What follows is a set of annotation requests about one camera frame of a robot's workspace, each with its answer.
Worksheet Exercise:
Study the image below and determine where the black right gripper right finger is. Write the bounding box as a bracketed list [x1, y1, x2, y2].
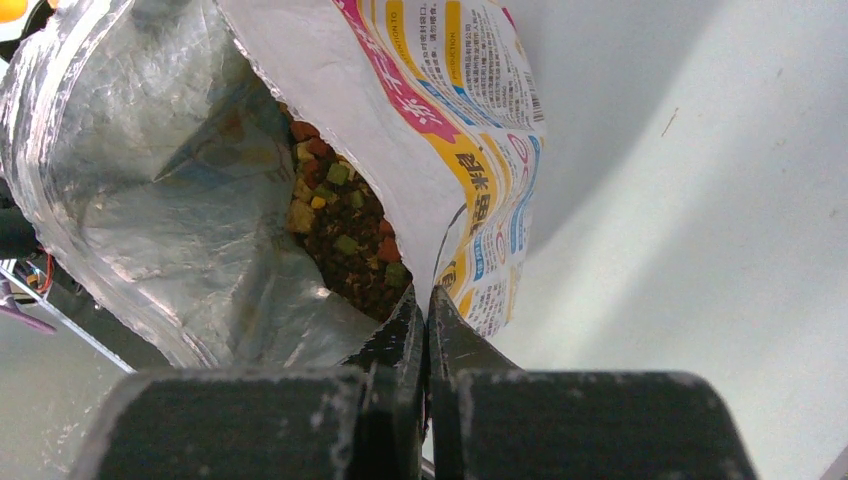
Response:
[427, 287, 756, 479]

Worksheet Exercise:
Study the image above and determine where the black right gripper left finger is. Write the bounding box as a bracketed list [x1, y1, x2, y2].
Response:
[70, 290, 426, 479]

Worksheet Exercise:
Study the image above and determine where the cat food bag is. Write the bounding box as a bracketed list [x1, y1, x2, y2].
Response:
[1, 1, 545, 368]

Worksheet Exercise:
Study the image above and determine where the yellow plastic food scoop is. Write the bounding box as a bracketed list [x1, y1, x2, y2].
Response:
[0, 0, 29, 24]

